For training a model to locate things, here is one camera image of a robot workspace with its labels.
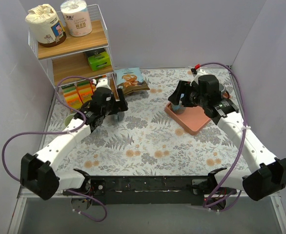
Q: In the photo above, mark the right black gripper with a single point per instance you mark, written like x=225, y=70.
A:
x=182, y=92

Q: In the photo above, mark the pink tray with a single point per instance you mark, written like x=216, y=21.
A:
x=192, y=120

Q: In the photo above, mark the left sponge pack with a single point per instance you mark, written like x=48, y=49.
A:
x=71, y=96

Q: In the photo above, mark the dark teal mug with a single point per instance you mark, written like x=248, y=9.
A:
x=118, y=117

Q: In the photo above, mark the dark grey mug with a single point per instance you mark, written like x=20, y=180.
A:
x=224, y=92

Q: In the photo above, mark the snack bag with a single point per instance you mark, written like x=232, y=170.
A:
x=130, y=80

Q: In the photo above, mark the green mug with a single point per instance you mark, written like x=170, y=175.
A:
x=67, y=120

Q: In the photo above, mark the patterned blue mug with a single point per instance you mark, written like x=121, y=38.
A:
x=178, y=109

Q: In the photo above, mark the white toilet paper roll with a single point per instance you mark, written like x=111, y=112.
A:
x=77, y=18

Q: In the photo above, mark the white wire wooden shelf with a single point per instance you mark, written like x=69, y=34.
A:
x=68, y=58

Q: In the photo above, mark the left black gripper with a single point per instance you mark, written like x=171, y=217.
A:
x=119, y=105

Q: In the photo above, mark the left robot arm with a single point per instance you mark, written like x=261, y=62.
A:
x=38, y=171

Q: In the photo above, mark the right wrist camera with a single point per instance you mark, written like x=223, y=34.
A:
x=197, y=72

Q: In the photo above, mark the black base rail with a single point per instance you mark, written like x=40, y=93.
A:
x=151, y=189

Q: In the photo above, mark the green tissue box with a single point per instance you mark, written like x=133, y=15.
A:
x=98, y=59

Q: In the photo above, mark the middle sponge pack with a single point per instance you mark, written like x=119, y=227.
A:
x=85, y=91

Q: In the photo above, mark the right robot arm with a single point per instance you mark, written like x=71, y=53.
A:
x=267, y=171

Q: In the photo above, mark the beige toilet paper roll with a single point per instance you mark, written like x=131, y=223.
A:
x=45, y=25

